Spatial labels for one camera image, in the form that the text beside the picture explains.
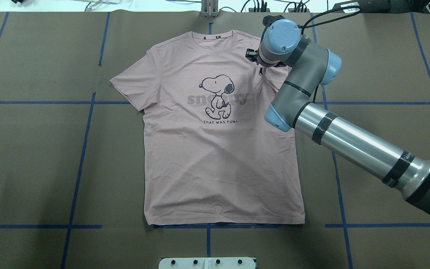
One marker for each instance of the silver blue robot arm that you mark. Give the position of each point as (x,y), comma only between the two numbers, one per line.
(283,44)

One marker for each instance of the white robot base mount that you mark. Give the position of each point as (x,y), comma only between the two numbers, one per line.
(208,263)

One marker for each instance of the pink Snoopy t-shirt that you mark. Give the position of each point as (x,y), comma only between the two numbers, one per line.
(209,154)

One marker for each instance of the brown paper table cover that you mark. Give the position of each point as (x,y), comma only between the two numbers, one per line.
(71,147)

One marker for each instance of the aluminium frame post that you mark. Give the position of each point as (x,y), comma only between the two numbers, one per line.
(209,8)

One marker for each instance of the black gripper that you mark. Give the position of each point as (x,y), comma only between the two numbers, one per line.
(251,55)

